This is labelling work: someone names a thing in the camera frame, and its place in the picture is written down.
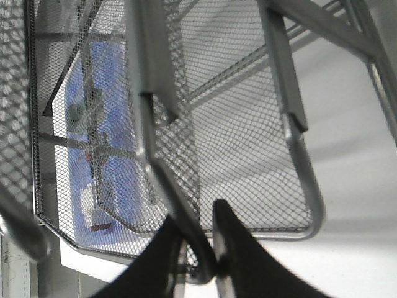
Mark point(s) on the green terminal block component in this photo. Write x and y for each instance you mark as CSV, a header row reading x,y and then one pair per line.
x,y
78,115

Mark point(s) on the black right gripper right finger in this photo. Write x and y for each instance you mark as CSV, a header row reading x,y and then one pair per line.
x,y
244,267

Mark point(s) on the blue plastic tray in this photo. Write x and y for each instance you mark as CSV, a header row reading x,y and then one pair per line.
x,y
105,182

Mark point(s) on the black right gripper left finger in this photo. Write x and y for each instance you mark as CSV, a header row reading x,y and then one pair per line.
x,y
159,271

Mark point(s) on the silver mesh tray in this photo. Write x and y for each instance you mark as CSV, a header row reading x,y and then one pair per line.
x,y
228,143

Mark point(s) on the grey metal rack frame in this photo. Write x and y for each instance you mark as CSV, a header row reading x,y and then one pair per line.
x,y
346,24

